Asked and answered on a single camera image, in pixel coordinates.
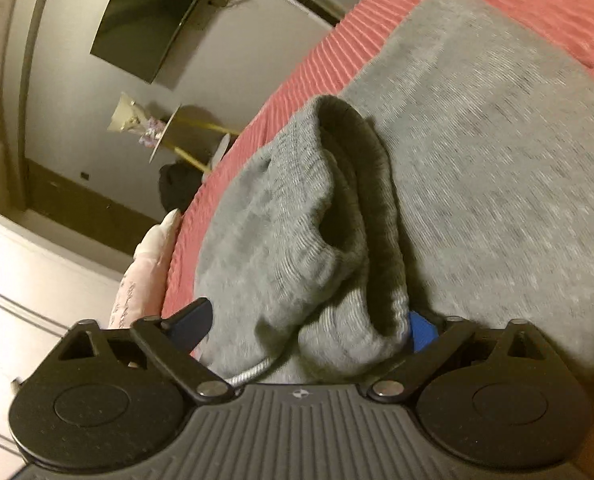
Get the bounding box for black bag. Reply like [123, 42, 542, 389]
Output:
[158, 162, 210, 214]

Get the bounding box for black wall television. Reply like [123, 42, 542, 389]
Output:
[90, 0, 218, 85]

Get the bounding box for flower bouquet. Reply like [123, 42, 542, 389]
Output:
[108, 92, 166, 149]

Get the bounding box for white wardrobe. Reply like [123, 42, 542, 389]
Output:
[0, 209, 145, 461]

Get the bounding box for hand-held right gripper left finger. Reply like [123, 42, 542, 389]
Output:
[57, 297, 234, 402]

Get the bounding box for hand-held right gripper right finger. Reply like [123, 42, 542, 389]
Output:
[368, 311, 548, 402]

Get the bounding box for pale pink plush pillow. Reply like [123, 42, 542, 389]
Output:
[108, 210, 182, 332]

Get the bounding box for grey sweatpants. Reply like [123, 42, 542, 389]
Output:
[194, 0, 594, 387]

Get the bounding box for yellow side table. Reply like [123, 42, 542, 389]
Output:
[149, 104, 242, 177]

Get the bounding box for pink ribbed bed blanket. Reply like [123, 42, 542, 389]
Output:
[162, 0, 594, 321]

